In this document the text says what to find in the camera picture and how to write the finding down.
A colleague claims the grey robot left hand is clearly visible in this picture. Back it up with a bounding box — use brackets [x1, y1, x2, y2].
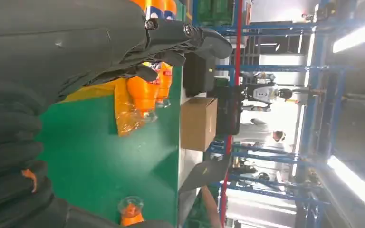
[0, 0, 234, 116]

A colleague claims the orange drink bottle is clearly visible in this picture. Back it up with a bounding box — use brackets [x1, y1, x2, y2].
[126, 62, 162, 123]
[131, 0, 178, 21]
[117, 196, 146, 227]
[155, 62, 173, 109]

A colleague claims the yellow plastic sheet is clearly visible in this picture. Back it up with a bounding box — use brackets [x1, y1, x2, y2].
[56, 78, 147, 137]

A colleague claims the green table mat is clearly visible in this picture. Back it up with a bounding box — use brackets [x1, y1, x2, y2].
[36, 64, 183, 228]

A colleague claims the orange tag left sleeve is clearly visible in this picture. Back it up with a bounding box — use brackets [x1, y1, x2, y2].
[20, 169, 38, 193]

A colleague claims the black carry case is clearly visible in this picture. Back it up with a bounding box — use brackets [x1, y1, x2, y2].
[182, 52, 217, 98]

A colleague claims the green plastic crate stack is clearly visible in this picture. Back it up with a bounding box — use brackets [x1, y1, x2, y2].
[196, 0, 235, 27]

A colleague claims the brown cardboard box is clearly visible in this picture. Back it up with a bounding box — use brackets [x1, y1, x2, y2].
[180, 97, 218, 152]

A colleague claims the white table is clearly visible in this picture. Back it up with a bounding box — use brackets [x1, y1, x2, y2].
[177, 66, 208, 228]

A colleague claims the blue rack with red beam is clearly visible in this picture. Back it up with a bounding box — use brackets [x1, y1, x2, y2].
[192, 0, 299, 228]

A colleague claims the black equipment box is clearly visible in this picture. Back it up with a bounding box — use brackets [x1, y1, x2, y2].
[215, 86, 243, 136]

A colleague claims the white humanoid robot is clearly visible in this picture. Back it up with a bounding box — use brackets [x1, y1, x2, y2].
[242, 72, 299, 112]

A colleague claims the standing person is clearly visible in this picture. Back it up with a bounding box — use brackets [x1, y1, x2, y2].
[234, 118, 287, 144]

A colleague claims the blue steel rack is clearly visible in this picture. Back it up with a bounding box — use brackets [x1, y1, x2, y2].
[296, 0, 356, 228]

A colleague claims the ceiling light strip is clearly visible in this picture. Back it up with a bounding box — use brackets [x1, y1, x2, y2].
[332, 15, 365, 54]
[327, 155, 365, 213]

